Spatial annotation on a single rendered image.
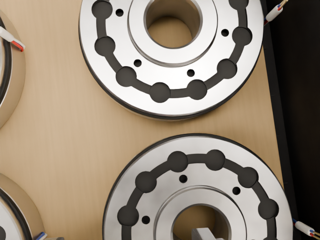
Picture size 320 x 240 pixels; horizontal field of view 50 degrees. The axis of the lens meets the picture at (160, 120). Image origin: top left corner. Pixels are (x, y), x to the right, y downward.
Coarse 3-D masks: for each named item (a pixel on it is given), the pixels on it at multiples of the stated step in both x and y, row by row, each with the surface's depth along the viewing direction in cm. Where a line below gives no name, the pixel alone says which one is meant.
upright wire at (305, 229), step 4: (296, 224) 18; (300, 224) 18; (304, 224) 18; (300, 228) 18; (304, 228) 18; (308, 228) 17; (312, 228) 17; (304, 232) 18; (308, 232) 17; (312, 232) 17; (316, 232) 17; (312, 236) 17; (316, 236) 17
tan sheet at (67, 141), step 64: (0, 0) 21; (64, 0) 22; (64, 64) 21; (256, 64) 22; (0, 128) 21; (64, 128) 21; (128, 128) 21; (192, 128) 21; (256, 128) 22; (64, 192) 21
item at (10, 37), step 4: (0, 28) 17; (0, 32) 17; (4, 32) 17; (8, 32) 18; (4, 36) 18; (8, 36) 18; (12, 36) 18; (8, 40) 18; (12, 40) 18; (16, 40) 19; (16, 44) 19; (20, 44) 20; (20, 48) 20; (24, 48) 20
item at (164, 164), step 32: (160, 160) 18; (192, 160) 18; (224, 160) 19; (256, 160) 18; (128, 192) 18; (160, 192) 18; (256, 192) 18; (128, 224) 18; (256, 224) 18; (288, 224) 18
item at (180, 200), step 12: (180, 192) 18; (192, 192) 18; (204, 192) 18; (216, 192) 18; (168, 204) 18; (180, 204) 18; (192, 204) 18; (204, 204) 18; (216, 204) 18; (228, 204) 18; (156, 216) 18; (168, 216) 18; (228, 216) 18; (240, 216) 18; (156, 228) 17; (168, 228) 17; (228, 228) 18; (240, 228) 18
